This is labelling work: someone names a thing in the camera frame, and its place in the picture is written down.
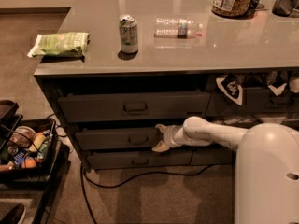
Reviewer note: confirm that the green chip bag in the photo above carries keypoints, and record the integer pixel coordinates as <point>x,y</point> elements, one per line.
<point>70,44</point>

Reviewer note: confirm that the dark glass pitcher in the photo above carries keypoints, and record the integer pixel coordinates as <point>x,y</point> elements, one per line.
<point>284,8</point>

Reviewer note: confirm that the grey drawer cabinet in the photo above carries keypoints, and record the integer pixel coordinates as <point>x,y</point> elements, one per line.
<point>249,48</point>

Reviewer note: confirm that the white snack bag in drawer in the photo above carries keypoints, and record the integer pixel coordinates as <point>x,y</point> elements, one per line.
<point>277,82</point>

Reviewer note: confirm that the black white snack bag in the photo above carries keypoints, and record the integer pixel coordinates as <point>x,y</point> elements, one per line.
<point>231,87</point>

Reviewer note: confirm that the black bin with groceries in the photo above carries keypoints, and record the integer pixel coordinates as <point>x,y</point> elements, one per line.
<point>31,150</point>

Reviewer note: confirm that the black shoe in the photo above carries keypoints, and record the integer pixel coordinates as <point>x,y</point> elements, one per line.
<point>15,216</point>

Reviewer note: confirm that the grey drawer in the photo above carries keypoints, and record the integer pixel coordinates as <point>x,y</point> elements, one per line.
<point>215,155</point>
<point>249,121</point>
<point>118,138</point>
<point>137,159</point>
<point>255,101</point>
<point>133,106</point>

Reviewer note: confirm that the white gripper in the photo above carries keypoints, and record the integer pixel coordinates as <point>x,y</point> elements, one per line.
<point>168,136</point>

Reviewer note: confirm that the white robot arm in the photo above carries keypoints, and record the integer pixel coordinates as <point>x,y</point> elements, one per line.
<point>266,165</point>

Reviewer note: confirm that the clear plastic water bottle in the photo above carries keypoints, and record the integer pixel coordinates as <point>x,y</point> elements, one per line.
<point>180,28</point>

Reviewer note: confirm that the green white soda can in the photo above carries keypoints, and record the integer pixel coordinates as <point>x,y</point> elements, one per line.
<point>128,33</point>

